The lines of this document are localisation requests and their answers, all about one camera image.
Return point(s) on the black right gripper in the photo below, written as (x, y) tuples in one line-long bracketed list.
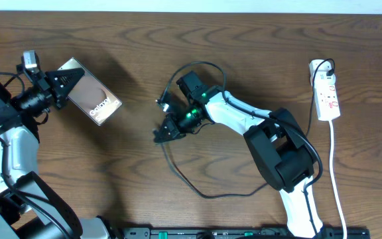
[(168, 123)]

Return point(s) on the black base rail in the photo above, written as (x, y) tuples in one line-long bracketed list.
[(230, 233)]

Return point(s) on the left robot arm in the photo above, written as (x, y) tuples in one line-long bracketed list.
[(29, 208)]

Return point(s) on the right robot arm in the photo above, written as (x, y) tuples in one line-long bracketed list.
[(281, 151)]

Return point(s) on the white power strip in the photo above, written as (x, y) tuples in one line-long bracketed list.
[(324, 88)]

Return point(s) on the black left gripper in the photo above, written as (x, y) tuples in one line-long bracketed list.
[(42, 81)]

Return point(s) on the Galaxy S25 Ultra smartphone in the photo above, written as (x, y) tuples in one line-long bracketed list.
[(91, 96)]

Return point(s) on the black USB charger plug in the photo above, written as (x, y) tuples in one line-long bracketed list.
[(330, 72)]

